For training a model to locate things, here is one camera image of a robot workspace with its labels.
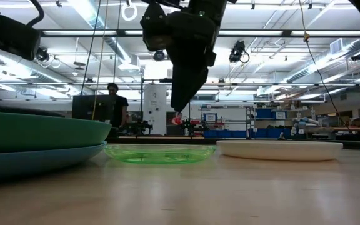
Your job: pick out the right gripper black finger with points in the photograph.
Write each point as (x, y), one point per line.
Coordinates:
(186, 87)

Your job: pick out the clear lime green plate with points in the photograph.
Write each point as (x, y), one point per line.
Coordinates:
(159, 155)

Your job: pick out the green transparent plate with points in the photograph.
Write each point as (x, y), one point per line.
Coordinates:
(280, 150)

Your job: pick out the green opaque plastic plate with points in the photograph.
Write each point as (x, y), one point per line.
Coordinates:
(36, 131)

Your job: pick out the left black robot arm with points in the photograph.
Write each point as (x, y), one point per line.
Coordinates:
(11, 34)

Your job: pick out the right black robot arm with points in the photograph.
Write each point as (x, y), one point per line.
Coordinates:
(208, 4)

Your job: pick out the person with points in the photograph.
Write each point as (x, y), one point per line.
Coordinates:
(177, 120)
(119, 106)

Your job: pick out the white tall cabinet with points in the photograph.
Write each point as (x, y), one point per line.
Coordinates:
(155, 106)

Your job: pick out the round black ceiling fixture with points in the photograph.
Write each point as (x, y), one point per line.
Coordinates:
(159, 55)

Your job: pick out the blue labelled box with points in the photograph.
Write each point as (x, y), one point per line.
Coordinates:
(209, 117)

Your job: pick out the ceiling light strip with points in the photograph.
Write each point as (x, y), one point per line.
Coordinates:
(80, 32)
(328, 32)
(250, 32)

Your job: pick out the blue storage bin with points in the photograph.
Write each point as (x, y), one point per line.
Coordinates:
(270, 133)
(264, 113)
(223, 133)

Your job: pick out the metal shelf rack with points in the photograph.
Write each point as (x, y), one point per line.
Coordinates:
(246, 125)

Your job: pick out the black ceiling beam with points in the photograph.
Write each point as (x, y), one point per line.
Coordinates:
(286, 33)

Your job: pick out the black computer monitor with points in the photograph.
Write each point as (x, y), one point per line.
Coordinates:
(89, 107)

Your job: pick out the blue opaque plastic plate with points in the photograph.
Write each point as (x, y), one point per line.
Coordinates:
(27, 164)

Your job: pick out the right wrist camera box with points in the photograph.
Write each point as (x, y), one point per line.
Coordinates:
(153, 28)

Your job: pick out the black ceiling-mounted camera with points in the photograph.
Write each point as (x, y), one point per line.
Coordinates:
(237, 51)
(42, 54)

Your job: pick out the silver air duct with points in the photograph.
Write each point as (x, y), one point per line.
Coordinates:
(89, 15)

